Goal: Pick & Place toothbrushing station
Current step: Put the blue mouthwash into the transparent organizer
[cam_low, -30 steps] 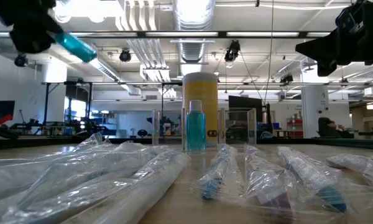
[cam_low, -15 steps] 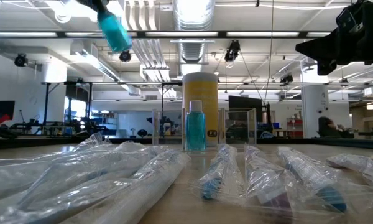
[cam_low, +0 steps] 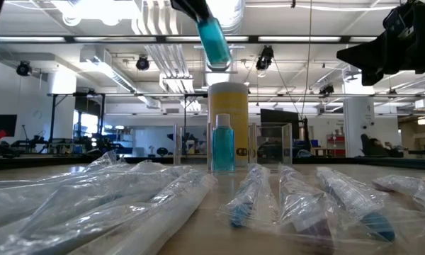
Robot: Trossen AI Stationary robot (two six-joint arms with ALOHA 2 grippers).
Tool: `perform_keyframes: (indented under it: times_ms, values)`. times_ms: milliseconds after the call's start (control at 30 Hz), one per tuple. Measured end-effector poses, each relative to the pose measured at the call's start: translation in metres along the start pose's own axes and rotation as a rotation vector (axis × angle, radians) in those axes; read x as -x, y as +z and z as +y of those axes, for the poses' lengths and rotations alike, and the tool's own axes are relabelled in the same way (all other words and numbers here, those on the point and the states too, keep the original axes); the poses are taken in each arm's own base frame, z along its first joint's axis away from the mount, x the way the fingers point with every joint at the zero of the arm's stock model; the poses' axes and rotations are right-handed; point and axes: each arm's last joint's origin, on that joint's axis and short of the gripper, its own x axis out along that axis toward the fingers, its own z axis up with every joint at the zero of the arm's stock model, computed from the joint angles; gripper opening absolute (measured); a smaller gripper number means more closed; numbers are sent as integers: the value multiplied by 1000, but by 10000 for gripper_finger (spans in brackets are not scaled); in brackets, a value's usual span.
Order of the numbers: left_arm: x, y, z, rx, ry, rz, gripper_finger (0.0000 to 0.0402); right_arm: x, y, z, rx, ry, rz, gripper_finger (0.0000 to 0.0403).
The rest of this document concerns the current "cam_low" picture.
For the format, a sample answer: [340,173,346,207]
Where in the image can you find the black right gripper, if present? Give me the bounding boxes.
[336,0,417,87]

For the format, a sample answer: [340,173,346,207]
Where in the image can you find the purple toothbrush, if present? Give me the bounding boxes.
[370,174,425,220]
[278,165,344,254]

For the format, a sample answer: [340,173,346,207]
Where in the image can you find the black ceiling spotlight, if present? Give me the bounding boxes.
[318,83,336,97]
[255,45,275,71]
[135,55,151,72]
[16,60,33,77]

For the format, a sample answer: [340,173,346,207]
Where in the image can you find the black overhead light bar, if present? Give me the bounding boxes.
[0,34,380,44]

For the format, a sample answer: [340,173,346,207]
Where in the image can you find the white pillar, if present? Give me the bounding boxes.
[342,86,376,159]

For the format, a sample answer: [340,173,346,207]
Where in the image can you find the person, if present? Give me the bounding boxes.
[360,132,404,159]

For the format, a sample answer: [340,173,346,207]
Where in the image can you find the yellow canister white lid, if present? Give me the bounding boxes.
[208,81,249,168]

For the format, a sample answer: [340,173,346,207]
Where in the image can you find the red shelf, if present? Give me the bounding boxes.
[326,132,346,158]

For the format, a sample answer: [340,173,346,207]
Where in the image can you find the black computer monitor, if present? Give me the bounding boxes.
[260,108,300,140]
[0,114,18,137]

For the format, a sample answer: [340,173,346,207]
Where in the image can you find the clear acrylic organizer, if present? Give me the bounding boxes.
[174,123,291,174]

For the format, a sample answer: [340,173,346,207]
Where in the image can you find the thin hanging black cable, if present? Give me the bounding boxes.
[300,0,313,107]

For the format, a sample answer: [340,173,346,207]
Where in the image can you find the black metal table frame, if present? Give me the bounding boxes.
[0,154,425,171]

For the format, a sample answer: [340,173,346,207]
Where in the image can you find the black background rig frame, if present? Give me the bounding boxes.
[47,91,210,159]

